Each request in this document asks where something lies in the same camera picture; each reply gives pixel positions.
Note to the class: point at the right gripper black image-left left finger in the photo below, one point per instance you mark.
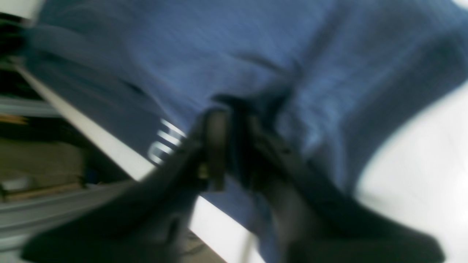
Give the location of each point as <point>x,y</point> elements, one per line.
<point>149,222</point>

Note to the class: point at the right gripper black image-left right finger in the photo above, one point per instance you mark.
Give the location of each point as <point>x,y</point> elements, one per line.
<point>313,221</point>

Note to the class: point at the dark blue T-shirt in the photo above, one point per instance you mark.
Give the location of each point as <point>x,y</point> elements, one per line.
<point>349,85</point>

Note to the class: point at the aluminium frame rail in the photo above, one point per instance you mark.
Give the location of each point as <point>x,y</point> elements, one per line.
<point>21,219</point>

